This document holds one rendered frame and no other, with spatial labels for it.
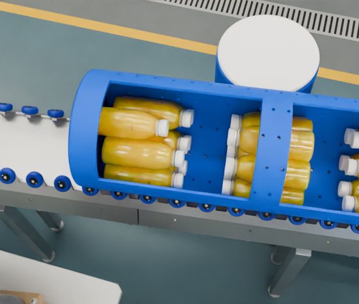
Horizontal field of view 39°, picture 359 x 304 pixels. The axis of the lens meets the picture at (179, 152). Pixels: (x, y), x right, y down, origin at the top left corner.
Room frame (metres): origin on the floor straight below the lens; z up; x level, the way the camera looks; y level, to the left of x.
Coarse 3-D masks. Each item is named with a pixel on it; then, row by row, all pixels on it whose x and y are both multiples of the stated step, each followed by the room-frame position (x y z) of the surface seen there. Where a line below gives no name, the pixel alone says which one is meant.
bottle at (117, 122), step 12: (108, 108) 0.62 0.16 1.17; (108, 120) 0.59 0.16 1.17; (120, 120) 0.59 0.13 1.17; (132, 120) 0.58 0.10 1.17; (144, 120) 0.58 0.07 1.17; (156, 120) 0.59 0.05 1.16; (108, 132) 0.57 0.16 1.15; (120, 132) 0.57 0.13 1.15; (132, 132) 0.56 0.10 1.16; (144, 132) 0.56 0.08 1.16; (156, 132) 0.56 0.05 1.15
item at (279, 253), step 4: (276, 248) 0.56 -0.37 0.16; (280, 248) 0.54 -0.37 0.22; (284, 248) 0.54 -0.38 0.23; (288, 248) 0.54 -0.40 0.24; (276, 252) 0.54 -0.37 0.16; (280, 252) 0.54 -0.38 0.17; (284, 252) 0.54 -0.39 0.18; (288, 252) 0.53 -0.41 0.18; (272, 256) 0.57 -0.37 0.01; (276, 256) 0.54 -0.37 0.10; (280, 256) 0.54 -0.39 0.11; (284, 256) 0.53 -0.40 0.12; (272, 260) 0.54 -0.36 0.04; (276, 260) 0.54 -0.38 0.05; (280, 260) 0.54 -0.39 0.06; (276, 264) 0.53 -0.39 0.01
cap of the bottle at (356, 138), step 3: (354, 132) 0.55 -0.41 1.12; (357, 132) 0.55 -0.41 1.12; (351, 135) 0.55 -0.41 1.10; (354, 135) 0.54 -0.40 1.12; (357, 135) 0.54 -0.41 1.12; (351, 138) 0.55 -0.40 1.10; (354, 138) 0.53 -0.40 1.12; (357, 138) 0.53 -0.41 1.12; (351, 141) 0.54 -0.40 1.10; (354, 141) 0.53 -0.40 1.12; (357, 141) 0.53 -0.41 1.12; (351, 144) 0.53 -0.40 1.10; (354, 144) 0.52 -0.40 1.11; (357, 144) 0.52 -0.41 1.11; (351, 147) 0.52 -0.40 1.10; (354, 147) 0.52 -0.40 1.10; (357, 147) 0.52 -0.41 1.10
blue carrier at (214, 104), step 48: (96, 96) 0.61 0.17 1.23; (144, 96) 0.72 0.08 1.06; (192, 96) 0.70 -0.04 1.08; (240, 96) 0.60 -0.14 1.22; (288, 96) 0.60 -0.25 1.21; (96, 144) 0.52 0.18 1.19; (192, 144) 0.62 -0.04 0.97; (288, 144) 0.47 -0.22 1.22; (336, 144) 0.58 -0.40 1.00; (144, 192) 0.45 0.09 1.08; (192, 192) 0.43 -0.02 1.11; (336, 192) 0.47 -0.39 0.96
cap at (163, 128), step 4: (160, 120) 0.59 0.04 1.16; (164, 120) 0.59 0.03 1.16; (168, 120) 0.59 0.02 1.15; (160, 124) 0.58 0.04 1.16; (164, 124) 0.57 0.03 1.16; (168, 124) 0.59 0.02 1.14; (160, 128) 0.57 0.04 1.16; (164, 128) 0.57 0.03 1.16; (168, 128) 0.58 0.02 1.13; (160, 132) 0.56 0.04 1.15; (164, 132) 0.56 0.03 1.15; (164, 136) 0.56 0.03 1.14
